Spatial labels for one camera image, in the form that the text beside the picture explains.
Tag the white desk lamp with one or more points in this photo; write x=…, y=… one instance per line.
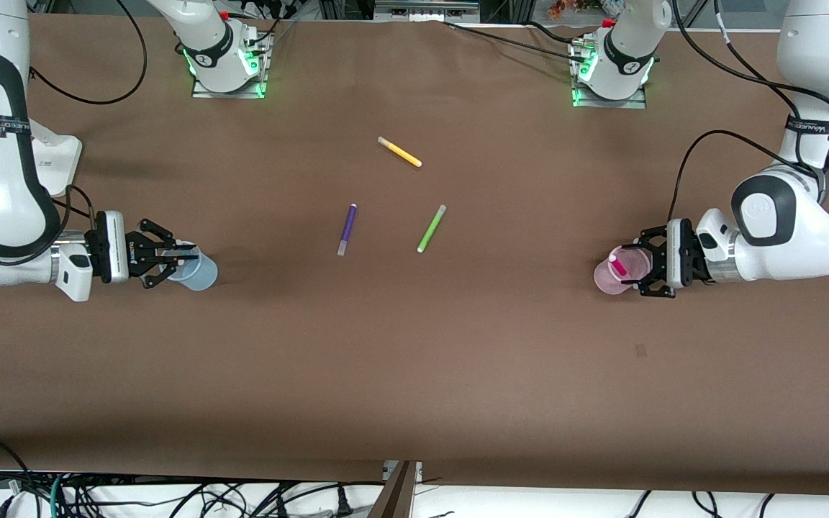
x=65, y=162

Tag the yellow marker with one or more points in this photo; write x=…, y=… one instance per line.
x=400, y=152

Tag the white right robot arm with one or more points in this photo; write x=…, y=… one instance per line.
x=4, y=180

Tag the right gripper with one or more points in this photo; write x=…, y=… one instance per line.
x=103, y=248

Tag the translucent blue plastic cup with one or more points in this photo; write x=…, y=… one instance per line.
x=206, y=277

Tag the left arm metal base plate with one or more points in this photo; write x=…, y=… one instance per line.
x=578, y=97

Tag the black power plug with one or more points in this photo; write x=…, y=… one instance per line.
x=344, y=503

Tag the purple marker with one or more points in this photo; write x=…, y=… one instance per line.
x=347, y=226

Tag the green marker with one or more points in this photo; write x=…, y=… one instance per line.
x=431, y=229

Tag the translucent pink plastic cup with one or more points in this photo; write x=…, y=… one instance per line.
x=605, y=280

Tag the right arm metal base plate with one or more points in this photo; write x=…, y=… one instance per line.
x=260, y=72

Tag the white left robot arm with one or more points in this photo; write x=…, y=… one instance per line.
x=781, y=230

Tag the orange small background object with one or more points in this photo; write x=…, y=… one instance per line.
x=557, y=9

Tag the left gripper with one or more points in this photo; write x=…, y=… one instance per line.
x=686, y=253

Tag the pink marker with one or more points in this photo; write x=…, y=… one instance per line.
x=618, y=267

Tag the aluminium frame rail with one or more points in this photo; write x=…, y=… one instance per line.
x=425, y=8

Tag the aluminium table leg profile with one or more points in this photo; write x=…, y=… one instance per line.
x=396, y=496

